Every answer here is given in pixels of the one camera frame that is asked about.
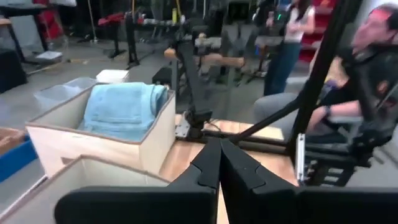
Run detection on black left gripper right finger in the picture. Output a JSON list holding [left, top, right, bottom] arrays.
[[220, 138, 398, 224]]

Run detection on clear plastic bin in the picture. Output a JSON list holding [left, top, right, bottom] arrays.
[[33, 77, 98, 110]]

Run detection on person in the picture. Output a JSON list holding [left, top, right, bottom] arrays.
[[263, 0, 317, 97], [253, 2, 398, 135]]

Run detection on white mounting plate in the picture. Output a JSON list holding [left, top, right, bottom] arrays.
[[175, 114, 191, 139]]

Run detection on white lid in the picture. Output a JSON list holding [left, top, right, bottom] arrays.
[[95, 68, 130, 85]]

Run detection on light blue denim jeans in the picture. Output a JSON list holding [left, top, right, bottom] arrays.
[[78, 82, 169, 142]]

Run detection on blue plastic bin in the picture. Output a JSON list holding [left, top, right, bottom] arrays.
[[0, 136, 39, 184]]

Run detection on white fabric storage basket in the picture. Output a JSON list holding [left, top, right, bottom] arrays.
[[25, 81, 177, 178]]

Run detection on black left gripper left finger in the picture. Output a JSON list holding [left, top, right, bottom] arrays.
[[54, 138, 223, 224]]

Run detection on white fabric basket labelled 200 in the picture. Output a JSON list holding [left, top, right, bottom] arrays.
[[0, 154, 171, 224]]

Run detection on wooden workbench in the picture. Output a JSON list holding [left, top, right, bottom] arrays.
[[164, 46, 246, 69]]

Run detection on black aluminium frame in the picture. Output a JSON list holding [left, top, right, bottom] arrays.
[[203, 0, 365, 188]]

